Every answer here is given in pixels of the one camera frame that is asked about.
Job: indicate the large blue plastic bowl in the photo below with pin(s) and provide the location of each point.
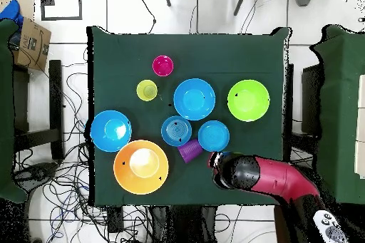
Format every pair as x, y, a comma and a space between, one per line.
111, 131
194, 99

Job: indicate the red plastic cup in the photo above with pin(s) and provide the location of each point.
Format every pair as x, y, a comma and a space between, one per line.
162, 65

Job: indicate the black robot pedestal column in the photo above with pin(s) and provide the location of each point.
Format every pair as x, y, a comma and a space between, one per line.
185, 226

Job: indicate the printed cardboard box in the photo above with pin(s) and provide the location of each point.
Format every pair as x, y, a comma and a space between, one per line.
31, 46

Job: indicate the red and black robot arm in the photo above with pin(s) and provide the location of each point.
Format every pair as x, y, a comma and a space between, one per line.
279, 180

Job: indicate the large green plastic bowl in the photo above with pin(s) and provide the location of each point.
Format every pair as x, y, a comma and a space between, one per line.
248, 100

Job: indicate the grey pedestal foot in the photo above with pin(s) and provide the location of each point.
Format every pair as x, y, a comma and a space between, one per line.
37, 173

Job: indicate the black stool frame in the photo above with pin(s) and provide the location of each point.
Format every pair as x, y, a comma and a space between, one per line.
55, 97

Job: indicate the purple plastic cup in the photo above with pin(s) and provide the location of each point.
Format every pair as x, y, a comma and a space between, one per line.
189, 151

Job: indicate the blue bag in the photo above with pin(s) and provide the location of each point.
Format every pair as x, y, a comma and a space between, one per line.
11, 12

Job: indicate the large yellow plastic bowl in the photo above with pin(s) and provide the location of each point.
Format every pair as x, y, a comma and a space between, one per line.
141, 166

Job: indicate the yellow ribbed plastic cup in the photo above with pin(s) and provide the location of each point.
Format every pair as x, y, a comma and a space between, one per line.
146, 90

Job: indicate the green cloth on side table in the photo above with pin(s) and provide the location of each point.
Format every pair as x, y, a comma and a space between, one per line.
5, 112
339, 112

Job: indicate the plain cardboard box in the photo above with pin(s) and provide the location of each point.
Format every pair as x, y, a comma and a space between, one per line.
27, 6

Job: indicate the black floor box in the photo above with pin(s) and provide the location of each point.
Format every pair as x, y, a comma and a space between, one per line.
115, 220

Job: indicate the dark green tablecloth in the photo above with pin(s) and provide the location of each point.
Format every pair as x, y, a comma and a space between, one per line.
242, 55

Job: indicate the small blue flat-bottomed bowl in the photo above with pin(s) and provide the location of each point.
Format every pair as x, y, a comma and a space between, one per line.
214, 136
176, 131

